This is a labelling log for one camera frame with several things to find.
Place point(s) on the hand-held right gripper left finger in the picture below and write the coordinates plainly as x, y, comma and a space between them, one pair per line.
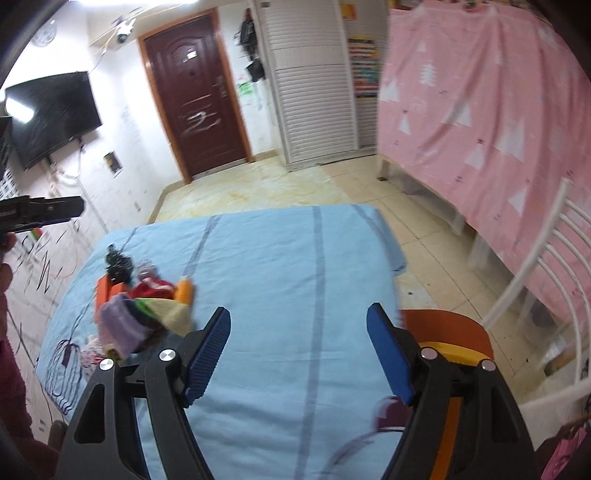
207, 356

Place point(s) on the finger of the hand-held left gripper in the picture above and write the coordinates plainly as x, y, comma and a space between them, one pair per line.
44, 211

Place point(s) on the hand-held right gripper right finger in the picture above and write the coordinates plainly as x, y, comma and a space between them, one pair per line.
390, 356

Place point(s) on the yellow bin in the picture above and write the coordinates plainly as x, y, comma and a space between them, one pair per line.
461, 353

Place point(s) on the striped knitted hat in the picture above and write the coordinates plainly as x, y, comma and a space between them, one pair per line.
129, 323

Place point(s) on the red cloth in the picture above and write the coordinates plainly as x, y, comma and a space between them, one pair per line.
152, 288

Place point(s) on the black toy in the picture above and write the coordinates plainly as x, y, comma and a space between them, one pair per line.
117, 263

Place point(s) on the orange box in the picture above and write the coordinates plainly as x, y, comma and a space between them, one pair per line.
104, 295

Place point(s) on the light blue striped blanket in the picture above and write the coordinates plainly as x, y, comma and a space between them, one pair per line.
277, 258

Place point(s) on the white slatted chair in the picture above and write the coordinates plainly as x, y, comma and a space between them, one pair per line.
545, 277

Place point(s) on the round white ceiling fixture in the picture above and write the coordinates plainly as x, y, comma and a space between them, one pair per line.
44, 32

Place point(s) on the dark red door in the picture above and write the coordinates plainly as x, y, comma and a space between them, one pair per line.
194, 97

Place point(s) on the pink printed cloth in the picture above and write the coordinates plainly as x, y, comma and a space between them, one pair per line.
485, 115

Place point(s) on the black hanging bags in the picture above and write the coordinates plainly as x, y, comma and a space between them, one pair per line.
251, 41

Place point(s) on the white louvered cabinet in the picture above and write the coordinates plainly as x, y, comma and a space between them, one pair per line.
304, 78

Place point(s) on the black wall television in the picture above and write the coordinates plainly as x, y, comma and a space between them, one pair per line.
51, 115

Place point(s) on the white security camera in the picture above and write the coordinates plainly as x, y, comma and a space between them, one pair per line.
123, 31

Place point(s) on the colourful striped wall chart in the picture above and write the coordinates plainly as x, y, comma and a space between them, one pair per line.
364, 69

